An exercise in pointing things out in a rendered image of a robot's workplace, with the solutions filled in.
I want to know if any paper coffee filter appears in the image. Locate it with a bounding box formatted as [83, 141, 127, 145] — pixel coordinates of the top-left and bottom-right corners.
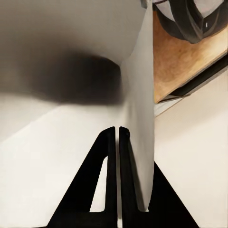
[0, 0, 155, 228]

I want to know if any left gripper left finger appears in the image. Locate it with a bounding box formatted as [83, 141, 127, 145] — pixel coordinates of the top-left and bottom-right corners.
[46, 126, 118, 228]

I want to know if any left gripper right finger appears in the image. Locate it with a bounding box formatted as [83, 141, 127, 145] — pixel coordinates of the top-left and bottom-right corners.
[119, 127, 199, 228]

